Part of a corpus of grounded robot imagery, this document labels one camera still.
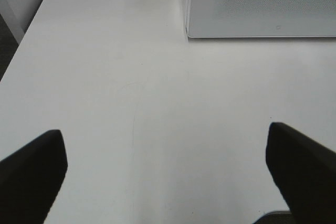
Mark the white microwave door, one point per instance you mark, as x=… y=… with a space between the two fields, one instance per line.
x=260 y=18

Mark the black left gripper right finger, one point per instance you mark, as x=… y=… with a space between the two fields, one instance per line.
x=304 y=172

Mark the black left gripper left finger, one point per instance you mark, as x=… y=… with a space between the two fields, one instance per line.
x=31 y=179

